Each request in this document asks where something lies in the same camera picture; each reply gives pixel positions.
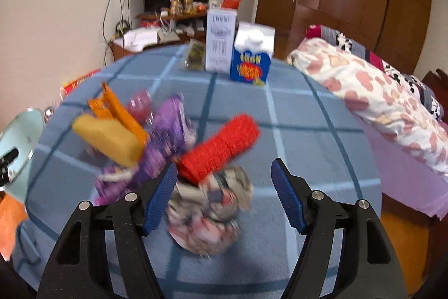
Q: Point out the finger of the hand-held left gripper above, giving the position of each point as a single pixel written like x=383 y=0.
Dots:
x=8 y=156

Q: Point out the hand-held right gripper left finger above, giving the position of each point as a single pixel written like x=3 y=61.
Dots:
x=161 y=197

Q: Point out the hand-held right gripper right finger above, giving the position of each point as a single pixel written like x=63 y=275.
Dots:
x=288 y=195

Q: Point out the light blue enamel pot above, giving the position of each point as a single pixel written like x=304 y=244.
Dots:
x=21 y=134

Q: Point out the pink grey wrapper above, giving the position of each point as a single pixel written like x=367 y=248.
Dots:
x=206 y=229

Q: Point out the purple plastic wrapper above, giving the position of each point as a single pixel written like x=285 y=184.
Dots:
x=164 y=131

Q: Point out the yellow sponge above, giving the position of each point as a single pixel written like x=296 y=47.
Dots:
x=108 y=138

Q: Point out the small red plastic bag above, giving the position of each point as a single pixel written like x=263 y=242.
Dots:
x=140 y=106

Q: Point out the orange plastic piece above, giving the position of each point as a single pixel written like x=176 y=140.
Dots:
x=119 y=113

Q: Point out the red cardboard box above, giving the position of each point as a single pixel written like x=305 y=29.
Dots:
x=78 y=80

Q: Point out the purple bed sheet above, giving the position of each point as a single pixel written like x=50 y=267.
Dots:
x=402 y=180

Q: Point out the pink heart print quilt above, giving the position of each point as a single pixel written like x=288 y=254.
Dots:
x=367 y=92

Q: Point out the blue and white carton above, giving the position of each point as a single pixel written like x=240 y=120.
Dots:
x=250 y=64

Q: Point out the clear snack packet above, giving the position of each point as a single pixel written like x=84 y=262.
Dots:
x=194 y=55

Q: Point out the wooden television cabinet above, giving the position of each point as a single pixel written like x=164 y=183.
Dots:
x=119 y=52

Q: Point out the tall white milk carton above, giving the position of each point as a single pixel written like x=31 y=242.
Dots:
x=220 y=46

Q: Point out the striped cow print blanket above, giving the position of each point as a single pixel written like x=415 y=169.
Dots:
x=350 y=43

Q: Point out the dark wooden headboard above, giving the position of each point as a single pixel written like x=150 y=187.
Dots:
x=437 y=85

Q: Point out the glass jar with gold lid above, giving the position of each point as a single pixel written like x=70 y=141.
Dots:
x=187 y=6
x=176 y=7

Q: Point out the white printed mug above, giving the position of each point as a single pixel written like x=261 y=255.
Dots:
x=214 y=4

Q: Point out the dark wooden wardrobe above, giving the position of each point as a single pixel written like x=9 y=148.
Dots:
x=350 y=4

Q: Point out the orange red plastic bag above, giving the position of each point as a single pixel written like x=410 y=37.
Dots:
x=231 y=1

